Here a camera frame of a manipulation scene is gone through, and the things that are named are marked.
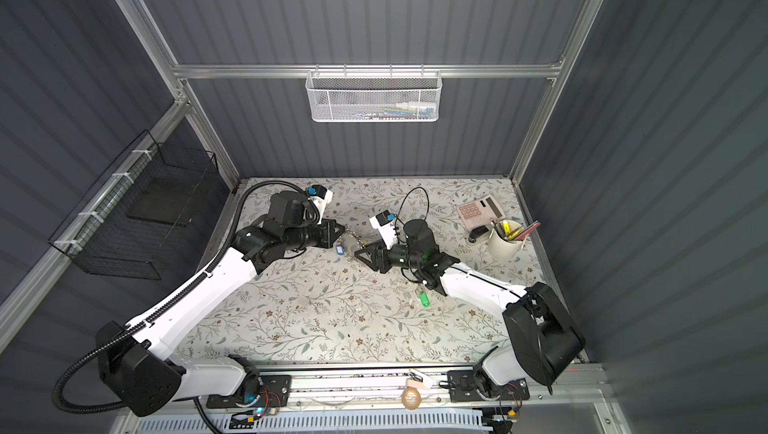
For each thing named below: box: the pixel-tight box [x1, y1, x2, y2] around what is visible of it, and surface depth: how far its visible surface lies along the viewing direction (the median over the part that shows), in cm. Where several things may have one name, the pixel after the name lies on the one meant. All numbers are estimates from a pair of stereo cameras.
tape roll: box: [402, 386, 421, 410], surface depth 74 cm
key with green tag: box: [419, 285, 431, 308], surface depth 91 cm
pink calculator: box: [457, 194, 506, 230], surface depth 110 cm
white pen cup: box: [489, 227, 526, 260], surface depth 93 cm
